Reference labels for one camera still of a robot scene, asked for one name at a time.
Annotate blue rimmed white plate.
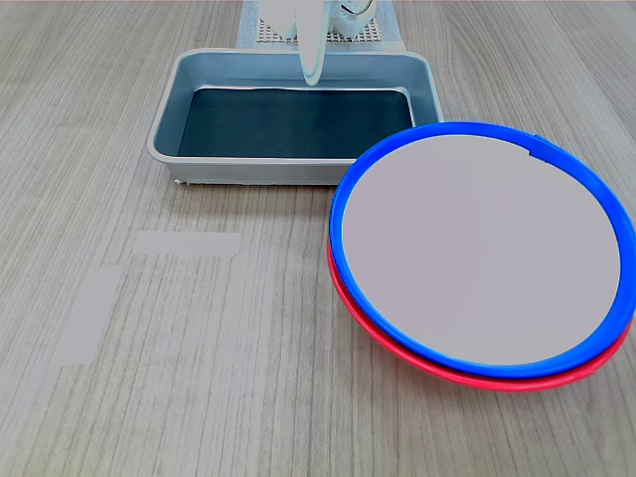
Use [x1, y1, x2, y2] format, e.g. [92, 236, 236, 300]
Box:
[327, 121, 636, 381]

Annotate black mat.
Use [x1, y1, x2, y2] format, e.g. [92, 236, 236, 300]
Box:
[177, 86, 416, 160]

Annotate steel tray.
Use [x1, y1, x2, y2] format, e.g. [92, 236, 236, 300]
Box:
[146, 48, 445, 188]

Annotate pale tape strip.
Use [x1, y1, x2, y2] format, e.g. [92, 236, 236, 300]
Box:
[53, 265, 123, 368]
[135, 230, 242, 257]

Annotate red rimmed white plate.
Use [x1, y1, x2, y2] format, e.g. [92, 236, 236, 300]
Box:
[326, 238, 629, 394]

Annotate pale perforated base plate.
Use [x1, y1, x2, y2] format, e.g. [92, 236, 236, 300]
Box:
[254, 14, 385, 44]

